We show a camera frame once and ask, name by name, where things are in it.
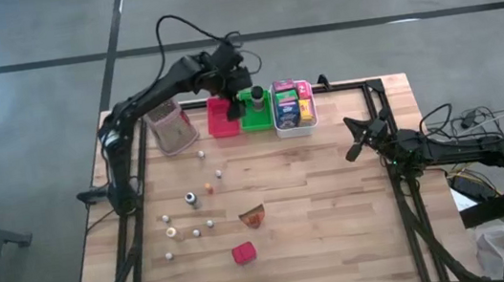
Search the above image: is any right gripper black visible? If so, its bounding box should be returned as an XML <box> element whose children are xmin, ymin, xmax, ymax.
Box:
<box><xmin>340</xmin><ymin>107</ymin><xmax>397</xmax><ymax>162</ymax></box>

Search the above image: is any spice jar with black lid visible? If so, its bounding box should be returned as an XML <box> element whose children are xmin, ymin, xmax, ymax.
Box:
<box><xmin>250</xmin><ymin>85</ymin><xmax>268</xmax><ymax>113</ymax></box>

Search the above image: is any green Apple Jacks cereal box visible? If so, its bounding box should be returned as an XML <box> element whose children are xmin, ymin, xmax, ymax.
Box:
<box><xmin>274</xmin><ymin>88</ymin><xmax>300</xmax><ymax>106</ymax></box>

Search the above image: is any yellow Corn Pops cereal box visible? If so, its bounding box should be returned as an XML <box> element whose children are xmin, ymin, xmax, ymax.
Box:
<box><xmin>297</xmin><ymin>98</ymin><xmax>316</xmax><ymax>124</ymax></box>

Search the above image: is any blue Frosted Flakes cereal box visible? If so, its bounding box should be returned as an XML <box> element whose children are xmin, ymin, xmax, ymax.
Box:
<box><xmin>274</xmin><ymin>99</ymin><xmax>303</xmax><ymax>131</ymax></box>

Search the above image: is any smoked paprika tin red lid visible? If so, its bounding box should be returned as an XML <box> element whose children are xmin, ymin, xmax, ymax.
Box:
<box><xmin>230</xmin><ymin>240</ymin><xmax>259</xmax><ymax>267</ymax></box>

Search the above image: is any green plastic basket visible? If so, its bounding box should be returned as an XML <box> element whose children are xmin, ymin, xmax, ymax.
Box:
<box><xmin>236</xmin><ymin>87</ymin><xmax>277</xmax><ymax>135</ymax></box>

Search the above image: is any red plastic basket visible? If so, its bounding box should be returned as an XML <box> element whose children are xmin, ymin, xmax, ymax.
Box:
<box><xmin>204</xmin><ymin>93</ymin><xmax>243</xmax><ymax>141</ymax></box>

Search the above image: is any black clamp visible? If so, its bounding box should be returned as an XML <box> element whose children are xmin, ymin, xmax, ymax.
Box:
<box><xmin>316</xmin><ymin>73</ymin><xmax>335</xmax><ymax>95</ymax></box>

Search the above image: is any white plastic basket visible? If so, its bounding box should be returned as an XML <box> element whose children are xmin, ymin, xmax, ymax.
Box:
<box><xmin>268</xmin><ymin>76</ymin><xmax>321</xmax><ymax>141</ymax></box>

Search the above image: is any dark bottle with black nozzle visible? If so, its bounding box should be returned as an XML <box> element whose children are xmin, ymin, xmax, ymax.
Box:
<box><xmin>185</xmin><ymin>190</ymin><xmax>203</xmax><ymax>212</ymax></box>

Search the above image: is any black power adapter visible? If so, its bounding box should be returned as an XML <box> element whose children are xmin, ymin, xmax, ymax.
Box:
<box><xmin>448</xmin><ymin>169</ymin><xmax>488</xmax><ymax>206</ymax></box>

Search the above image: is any white plastic bag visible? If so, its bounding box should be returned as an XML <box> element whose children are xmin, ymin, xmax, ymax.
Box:
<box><xmin>472</xmin><ymin>220</ymin><xmax>504</xmax><ymax>281</ymax></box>

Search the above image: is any black aluminium table frame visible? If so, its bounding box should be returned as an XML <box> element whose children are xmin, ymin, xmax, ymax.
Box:
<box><xmin>55</xmin><ymin>68</ymin><xmax>480</xmax><ymax>282</ymax></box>

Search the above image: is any metal box grater pink frame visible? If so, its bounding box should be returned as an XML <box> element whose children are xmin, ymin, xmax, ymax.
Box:
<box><xmin>140</xmin><ymin>95</ymin><xmax>204</xmax><ymax>161</ymax></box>

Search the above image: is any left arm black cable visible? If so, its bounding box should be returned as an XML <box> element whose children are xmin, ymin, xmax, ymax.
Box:
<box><xmin>153</xmin><ymin>4</ymin><xmax>264</xmax><ymax>88</ymax></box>

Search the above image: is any black cable loop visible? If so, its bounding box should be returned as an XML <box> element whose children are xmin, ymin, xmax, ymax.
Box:
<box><xmin>419</xmin><ymin>102</ymin><xmax>459</xmax><ymax>135</ymax></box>

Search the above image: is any black cable plug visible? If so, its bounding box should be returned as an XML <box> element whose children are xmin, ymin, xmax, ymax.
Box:
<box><xmin>459</xmin><ymin>108</ymin><xmax>481</xmax><ymax>131</ymax></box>

